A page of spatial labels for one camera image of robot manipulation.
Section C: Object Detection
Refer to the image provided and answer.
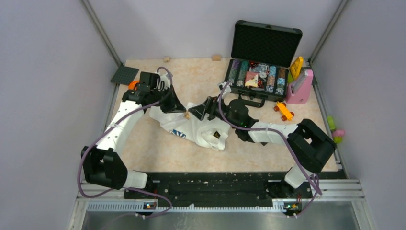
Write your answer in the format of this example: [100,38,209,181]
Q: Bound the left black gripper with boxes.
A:
[151,85,186,113]

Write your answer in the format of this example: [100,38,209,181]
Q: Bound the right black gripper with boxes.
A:
[189,94,239,128]

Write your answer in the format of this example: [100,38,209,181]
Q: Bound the white t-shirt garment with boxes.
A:
[149,107,230,151]

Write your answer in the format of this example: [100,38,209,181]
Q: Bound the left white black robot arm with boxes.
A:
[79,67,186,198]

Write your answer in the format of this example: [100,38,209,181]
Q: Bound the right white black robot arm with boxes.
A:
[188,81,337,197]

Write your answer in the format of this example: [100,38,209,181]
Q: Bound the small wooden block left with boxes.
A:
[163,56,170,63]

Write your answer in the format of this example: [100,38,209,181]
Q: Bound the small wooden block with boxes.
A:
[163,56,170,63]
[211,54,222,61]

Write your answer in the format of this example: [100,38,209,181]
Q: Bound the dark grey lego baseplate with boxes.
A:
[110,65,139,86]

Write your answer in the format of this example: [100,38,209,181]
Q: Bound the small wooden block right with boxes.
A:
[211,54,222,61]

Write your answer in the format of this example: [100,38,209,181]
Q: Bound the yellow orange toy piece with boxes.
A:
[273,102,294,121]

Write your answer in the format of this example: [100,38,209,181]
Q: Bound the black open poker chip case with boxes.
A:
[225,20,303,108]

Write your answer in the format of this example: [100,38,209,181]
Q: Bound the pink box with grey lid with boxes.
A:
[285,69,314,104]

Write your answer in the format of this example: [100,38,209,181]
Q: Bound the yellow toy block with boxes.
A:
[290,56,304,80]

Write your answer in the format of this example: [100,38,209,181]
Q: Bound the green pink toy bricks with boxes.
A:
[327,115,345,144]

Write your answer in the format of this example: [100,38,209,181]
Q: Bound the black mounting base plate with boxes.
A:
[123,171,313,210]

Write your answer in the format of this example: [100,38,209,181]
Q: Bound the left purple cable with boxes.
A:
[78,67,173,219]

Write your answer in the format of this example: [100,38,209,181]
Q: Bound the purple cable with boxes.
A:
[78,67,173,219]
[217,81,323,218]

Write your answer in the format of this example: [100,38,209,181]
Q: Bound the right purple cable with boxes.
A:
[217,81,323,218]

